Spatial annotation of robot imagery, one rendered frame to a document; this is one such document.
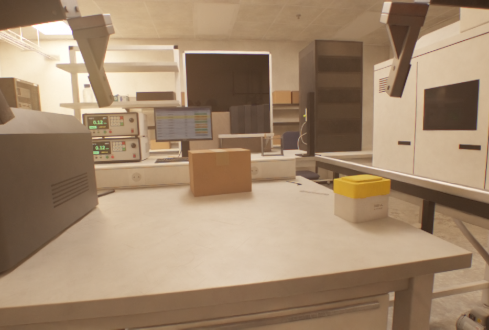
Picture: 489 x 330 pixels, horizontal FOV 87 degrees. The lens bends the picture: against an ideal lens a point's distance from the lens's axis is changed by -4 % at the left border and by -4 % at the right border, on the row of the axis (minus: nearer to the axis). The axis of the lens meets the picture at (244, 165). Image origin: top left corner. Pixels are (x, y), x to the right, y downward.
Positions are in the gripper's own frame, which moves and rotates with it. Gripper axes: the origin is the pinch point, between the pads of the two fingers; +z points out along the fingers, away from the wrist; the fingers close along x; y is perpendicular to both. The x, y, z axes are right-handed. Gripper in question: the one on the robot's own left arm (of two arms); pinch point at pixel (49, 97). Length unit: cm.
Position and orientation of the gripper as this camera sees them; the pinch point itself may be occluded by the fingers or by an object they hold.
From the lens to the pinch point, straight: 41.8
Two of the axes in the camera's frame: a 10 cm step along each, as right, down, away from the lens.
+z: 1.0, 8.5, 5.2
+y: -1.7, -5.0, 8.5
